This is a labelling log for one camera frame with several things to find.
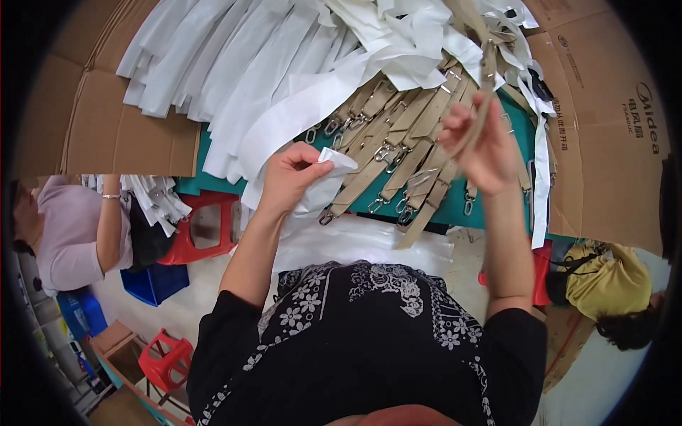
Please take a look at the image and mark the person's left hand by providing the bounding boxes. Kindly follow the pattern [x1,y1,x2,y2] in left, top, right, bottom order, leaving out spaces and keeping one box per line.
[257,142,335,216]

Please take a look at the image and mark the white wrapped strap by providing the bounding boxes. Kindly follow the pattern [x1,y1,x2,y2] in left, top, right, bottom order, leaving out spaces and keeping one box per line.
[518,60,558,250]

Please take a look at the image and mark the large red plastic stool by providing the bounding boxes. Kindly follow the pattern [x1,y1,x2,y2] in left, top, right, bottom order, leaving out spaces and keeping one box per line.
[158,190,244,266]

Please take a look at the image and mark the heap of tan clasp straps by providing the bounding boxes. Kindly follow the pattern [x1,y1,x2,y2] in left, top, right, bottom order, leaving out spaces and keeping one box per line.
[304,50,534,251]

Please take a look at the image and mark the large printed cardboard box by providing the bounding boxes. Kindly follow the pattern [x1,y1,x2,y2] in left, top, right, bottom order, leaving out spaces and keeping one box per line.
[523,0,673,257]

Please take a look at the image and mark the black bag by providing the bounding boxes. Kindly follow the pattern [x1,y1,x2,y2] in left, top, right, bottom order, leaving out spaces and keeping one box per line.
[127,193,178,273]

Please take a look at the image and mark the stack of clear plastic bags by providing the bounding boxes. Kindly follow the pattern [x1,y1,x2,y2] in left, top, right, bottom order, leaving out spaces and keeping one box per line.
[271,213,455,279]

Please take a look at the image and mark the pile of white fabric sleeves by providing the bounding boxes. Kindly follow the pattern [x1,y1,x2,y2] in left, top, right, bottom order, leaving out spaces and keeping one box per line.
[116,0,540,184]

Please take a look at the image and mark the small red plastic stool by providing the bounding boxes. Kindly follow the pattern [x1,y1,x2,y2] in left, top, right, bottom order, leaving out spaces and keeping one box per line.
[138,328,195,395]

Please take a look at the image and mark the person's right hand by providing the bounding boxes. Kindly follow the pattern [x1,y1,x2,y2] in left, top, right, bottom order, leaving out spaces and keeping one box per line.
[438,91,521,198]

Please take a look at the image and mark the green table cover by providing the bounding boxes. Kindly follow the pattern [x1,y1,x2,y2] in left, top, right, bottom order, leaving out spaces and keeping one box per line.
[175,88,539,235]

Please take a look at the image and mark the blue plastic crate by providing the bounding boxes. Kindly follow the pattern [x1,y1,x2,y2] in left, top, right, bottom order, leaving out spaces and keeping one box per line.
[119,263,190,308]

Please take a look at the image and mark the open brown cardboard box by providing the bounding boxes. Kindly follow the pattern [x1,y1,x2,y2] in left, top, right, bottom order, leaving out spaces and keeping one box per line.
[90,319,195,426]

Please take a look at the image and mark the flat brown cardboard sheet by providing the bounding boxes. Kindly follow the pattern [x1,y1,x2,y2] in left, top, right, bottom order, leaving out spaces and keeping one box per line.
[13,0,201,179]

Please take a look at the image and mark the blue plastic container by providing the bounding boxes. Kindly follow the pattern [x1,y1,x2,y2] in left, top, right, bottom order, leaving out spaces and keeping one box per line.
[55,286,108,342]

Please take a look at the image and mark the white fabric sleeve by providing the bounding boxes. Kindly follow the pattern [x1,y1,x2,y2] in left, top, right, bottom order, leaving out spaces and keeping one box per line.
[242,147,359,236]

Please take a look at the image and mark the heap of wrapped straps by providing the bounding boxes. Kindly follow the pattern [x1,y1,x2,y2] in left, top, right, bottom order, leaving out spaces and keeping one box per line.
[81,175,193,238]

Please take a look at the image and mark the tan strap with buckle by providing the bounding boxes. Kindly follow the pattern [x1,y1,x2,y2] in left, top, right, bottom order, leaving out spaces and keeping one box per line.
[449,38,502,160]

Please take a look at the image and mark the person's body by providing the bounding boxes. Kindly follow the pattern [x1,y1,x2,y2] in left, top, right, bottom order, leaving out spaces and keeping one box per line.
[186,260,549,426]

